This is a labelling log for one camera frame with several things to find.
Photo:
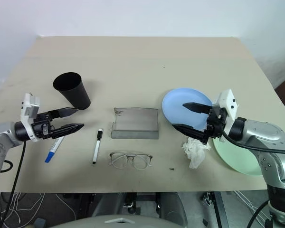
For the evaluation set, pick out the clear-framed eyeglasses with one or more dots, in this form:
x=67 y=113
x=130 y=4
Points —
x=118 y=161

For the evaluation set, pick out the white tissue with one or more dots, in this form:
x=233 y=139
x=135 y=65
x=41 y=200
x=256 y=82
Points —
x=194 y=154

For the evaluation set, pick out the black-capped white marker pen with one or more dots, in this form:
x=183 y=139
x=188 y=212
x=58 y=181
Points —
x=96 y=149

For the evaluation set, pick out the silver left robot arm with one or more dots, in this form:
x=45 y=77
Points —
x=1 y=134

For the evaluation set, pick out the light green plate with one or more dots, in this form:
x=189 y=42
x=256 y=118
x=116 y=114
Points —
x=237 y=161

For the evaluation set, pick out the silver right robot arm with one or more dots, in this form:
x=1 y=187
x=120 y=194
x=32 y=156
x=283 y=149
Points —
x=263 y=133

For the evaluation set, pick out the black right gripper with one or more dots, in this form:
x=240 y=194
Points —
x=216 y=123

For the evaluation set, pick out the black plastic cup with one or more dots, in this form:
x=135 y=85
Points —
x=78 y=95

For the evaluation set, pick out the grey rounded robot body shell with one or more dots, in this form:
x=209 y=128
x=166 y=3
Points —
x=97 y=222

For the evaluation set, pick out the grey rectangular eraser block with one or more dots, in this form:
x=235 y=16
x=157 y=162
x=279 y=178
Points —
x=135 y=121

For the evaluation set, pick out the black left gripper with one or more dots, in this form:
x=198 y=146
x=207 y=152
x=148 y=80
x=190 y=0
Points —
x=41 y=126

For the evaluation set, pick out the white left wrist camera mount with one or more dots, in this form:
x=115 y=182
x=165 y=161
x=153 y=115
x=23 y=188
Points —
x=28 y=107

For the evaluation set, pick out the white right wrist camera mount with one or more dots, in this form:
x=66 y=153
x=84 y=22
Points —
x=229 y=102

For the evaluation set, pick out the black table clamp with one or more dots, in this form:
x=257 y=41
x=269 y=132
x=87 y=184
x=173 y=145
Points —
x=207 y=198

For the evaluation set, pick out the light blue plate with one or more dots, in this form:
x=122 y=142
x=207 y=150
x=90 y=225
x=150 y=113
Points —
x=175 y=107

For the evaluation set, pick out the blue-capped white marker pen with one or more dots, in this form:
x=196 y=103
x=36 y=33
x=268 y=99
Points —
x=50 y=156

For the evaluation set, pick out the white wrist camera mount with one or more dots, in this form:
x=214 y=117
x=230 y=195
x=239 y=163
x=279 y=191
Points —
x=229 y=102
x=28 y=107

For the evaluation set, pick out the grey metal table frame bar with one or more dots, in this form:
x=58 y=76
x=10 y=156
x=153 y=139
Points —
x=219 y=209

